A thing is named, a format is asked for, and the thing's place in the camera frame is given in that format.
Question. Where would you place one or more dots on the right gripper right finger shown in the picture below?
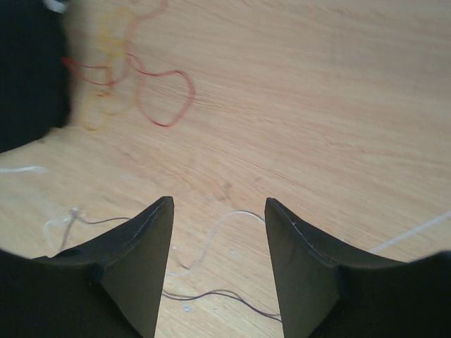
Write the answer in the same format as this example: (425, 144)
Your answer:
(325, 287)

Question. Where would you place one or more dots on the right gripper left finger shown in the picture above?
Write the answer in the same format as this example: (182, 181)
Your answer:
(111, 286)

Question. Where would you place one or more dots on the black striped cloth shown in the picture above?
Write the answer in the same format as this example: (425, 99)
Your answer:
(35, 82)

